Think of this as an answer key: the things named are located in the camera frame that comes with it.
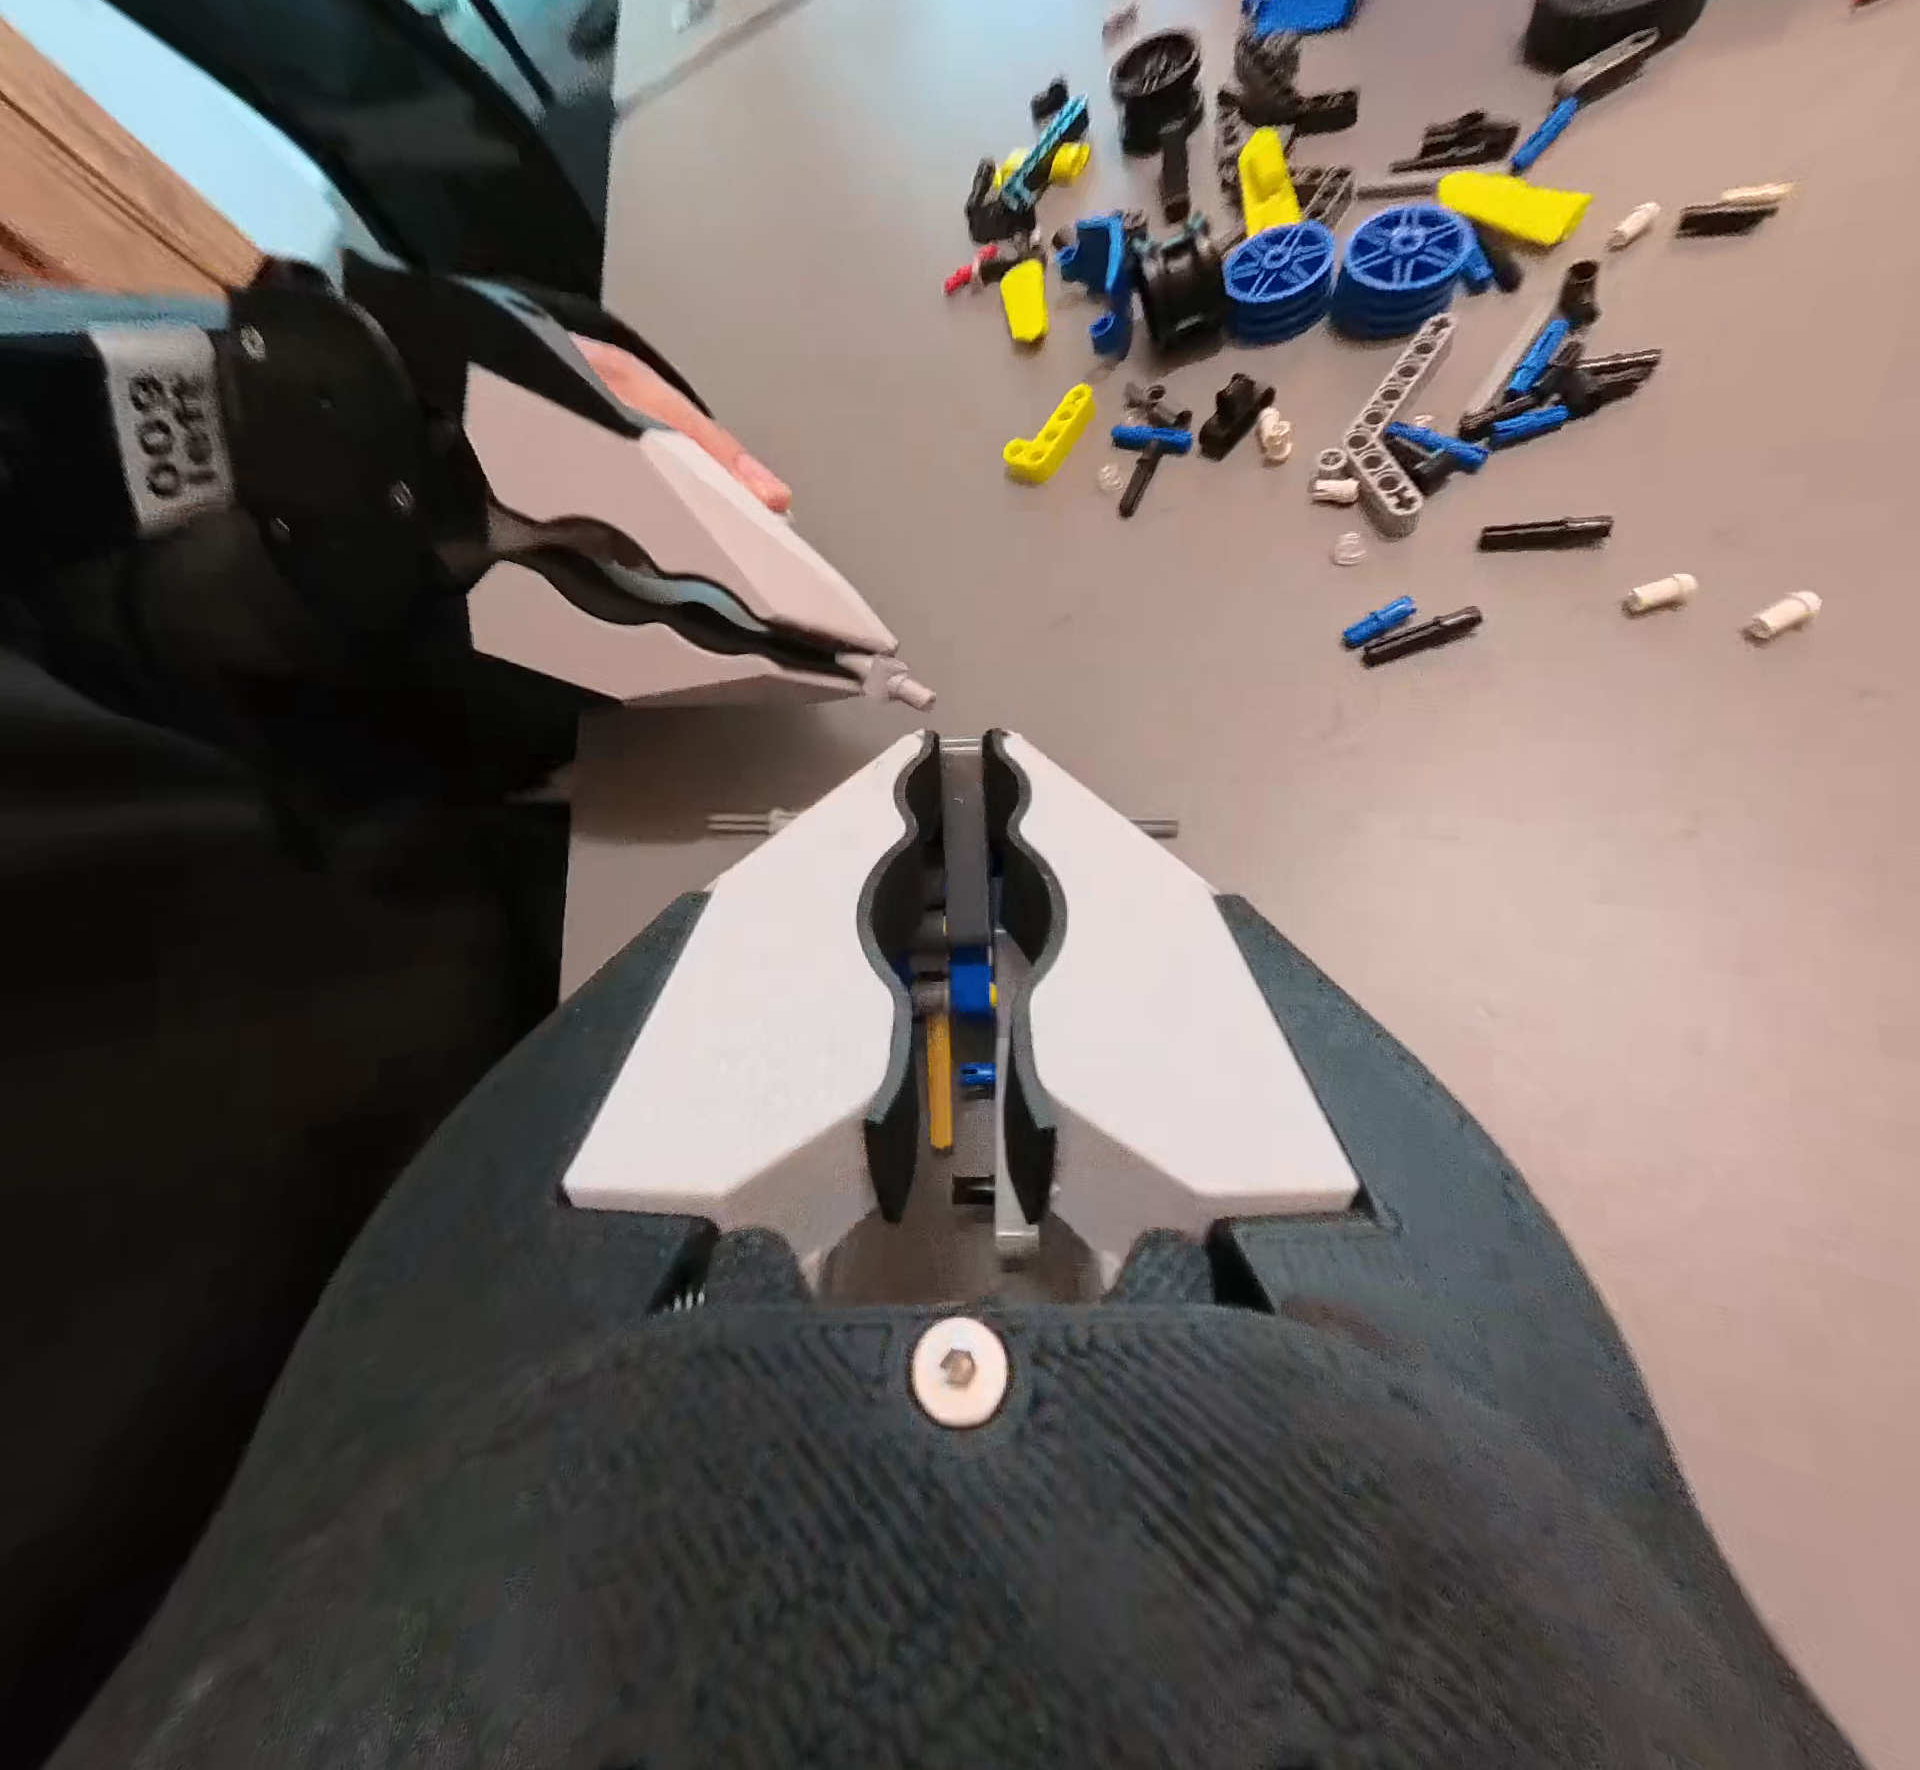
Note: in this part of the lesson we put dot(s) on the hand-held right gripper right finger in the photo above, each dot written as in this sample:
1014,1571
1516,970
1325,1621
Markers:
1200,1036

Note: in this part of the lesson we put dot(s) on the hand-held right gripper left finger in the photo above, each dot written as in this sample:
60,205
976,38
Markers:
734,1021

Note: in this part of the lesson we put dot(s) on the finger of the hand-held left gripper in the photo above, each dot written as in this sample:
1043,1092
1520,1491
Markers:
601,654
720,525

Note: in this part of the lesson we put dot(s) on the small light grey lego pin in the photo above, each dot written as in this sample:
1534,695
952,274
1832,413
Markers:
902,682

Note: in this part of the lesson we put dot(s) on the blue grey lego sub-assembly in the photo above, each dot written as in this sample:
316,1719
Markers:
968,902

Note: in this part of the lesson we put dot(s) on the pile of loose lego pieces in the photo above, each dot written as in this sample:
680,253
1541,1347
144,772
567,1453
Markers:
1350,284

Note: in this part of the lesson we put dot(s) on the person's left hand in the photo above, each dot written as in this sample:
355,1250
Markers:
677,405

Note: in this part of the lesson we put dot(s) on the wooden board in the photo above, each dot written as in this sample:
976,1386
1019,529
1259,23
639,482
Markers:
106,180

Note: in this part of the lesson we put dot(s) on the person's dark clothed torso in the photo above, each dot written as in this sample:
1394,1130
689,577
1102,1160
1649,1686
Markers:
226,1200

